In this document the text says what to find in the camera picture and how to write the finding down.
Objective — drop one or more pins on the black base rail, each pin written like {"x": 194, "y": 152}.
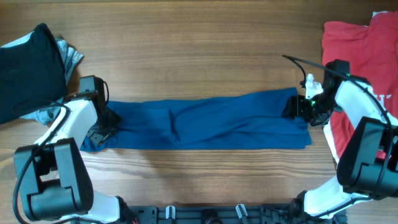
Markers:
{"x": 261, "y": 214}

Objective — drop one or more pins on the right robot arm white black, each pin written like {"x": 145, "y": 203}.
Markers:
{"x": 367, "y": 169}

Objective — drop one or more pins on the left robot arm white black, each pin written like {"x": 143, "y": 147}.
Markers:
{"x": 53, "y": 183}

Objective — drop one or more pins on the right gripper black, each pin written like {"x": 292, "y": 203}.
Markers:
{"x": 296, "y": 107}

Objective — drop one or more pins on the grey camouflage garment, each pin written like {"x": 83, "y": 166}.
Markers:
{"x": 70, "y": 57}

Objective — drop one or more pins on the red t-shirt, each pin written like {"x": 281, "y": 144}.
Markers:
{"x": 371, "y": 52}

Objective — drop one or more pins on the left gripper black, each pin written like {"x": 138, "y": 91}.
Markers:
{"x": 101, "y": 131}

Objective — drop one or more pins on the black folded garment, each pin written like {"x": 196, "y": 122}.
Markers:
{"x": 32, "y": 74}

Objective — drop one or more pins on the blue t-shirt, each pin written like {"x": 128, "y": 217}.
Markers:
{"x": 252, "y": 121}

